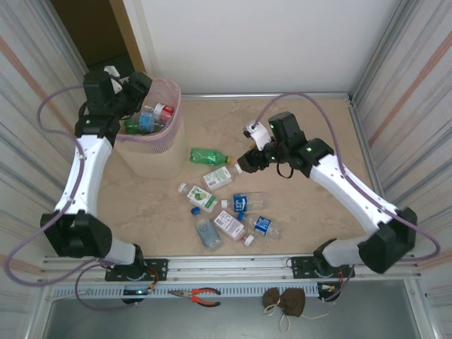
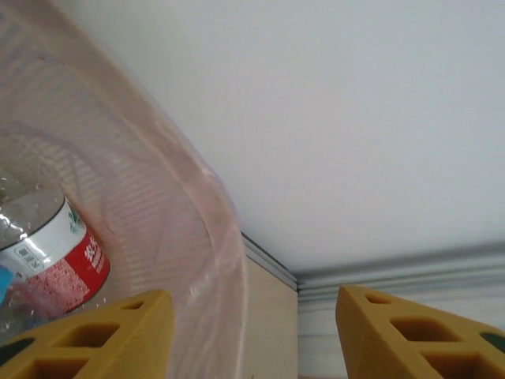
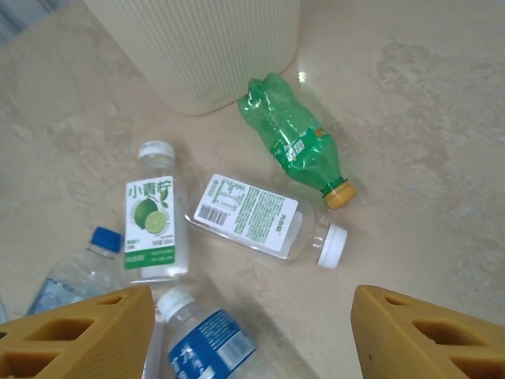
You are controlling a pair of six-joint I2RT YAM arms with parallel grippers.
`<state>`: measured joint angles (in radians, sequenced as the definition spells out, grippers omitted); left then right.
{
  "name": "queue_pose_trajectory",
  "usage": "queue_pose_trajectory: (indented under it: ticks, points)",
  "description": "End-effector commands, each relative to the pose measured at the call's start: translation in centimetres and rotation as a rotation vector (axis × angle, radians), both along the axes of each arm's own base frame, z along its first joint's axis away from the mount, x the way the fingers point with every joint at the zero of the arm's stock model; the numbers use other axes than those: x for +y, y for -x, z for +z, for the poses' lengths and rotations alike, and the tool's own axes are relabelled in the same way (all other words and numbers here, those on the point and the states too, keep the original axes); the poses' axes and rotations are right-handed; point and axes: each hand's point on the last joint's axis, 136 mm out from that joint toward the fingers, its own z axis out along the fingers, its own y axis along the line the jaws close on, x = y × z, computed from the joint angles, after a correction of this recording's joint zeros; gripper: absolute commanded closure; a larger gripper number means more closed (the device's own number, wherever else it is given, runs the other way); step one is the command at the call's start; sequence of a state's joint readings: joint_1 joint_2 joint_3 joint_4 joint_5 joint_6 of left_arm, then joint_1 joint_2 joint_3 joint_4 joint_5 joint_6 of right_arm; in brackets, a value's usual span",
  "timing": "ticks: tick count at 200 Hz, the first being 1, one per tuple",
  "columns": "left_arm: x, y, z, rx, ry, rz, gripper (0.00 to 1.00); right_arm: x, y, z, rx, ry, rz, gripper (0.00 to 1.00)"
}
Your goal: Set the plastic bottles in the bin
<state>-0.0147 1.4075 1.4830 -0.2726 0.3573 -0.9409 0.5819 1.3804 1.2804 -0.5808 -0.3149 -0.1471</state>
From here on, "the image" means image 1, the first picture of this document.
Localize large brown cloth pouch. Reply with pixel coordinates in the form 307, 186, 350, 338
278, 287, 307, 318

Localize clear bottle grey label blue cap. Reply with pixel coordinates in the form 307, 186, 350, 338
190, 206, 223, 253

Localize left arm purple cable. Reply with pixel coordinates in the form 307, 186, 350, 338
4, 84, 137, 311

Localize aluminium side rail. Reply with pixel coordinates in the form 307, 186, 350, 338
347, 93, 389, 213

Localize pink plastic bin liner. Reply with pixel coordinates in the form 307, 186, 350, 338
114, 77, 184, 155

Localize clear bottle blue label white cap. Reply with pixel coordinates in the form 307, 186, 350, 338
220, 192, 269, 213

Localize clear bottle red cap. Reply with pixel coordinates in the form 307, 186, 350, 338
154, 102, 176, 120

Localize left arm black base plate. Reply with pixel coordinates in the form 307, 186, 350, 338
105, 258, 169, 283

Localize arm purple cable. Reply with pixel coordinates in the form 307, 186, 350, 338
257, 92, 442, 303
4, 84, 137, 311

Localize small board green light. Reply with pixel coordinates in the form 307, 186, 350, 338
122, 287, 153, 297

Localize white green label bottle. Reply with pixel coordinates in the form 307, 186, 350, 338
203, 163, 244, 192

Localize green bottle without label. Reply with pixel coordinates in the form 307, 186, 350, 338
189, 147, 234, 167

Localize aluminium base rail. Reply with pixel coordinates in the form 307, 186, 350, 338
37, 251, 423, 283

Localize lime picture label bottle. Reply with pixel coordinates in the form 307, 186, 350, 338
177, 182, 218, 213

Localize white slotted cable duct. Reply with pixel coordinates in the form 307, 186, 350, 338
45, 282, 321, 300

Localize brown wooden door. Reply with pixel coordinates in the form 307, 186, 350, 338
50, 0, 145, 73

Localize small brown cloth pouch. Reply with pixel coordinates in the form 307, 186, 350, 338
261, 287, 283, 309

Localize pink label bottle white cap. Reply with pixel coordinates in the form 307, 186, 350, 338
213, 210, 256, 247

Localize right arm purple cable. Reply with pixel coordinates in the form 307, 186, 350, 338
257, 92, 442, 303

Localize beige mesh waste bin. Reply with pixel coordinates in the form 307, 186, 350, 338
114, 77, 188, 179

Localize orange handled pliers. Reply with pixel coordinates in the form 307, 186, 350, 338
167, 287, 222, 307

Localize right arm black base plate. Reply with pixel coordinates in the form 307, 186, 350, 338
290, 254, 355, 280

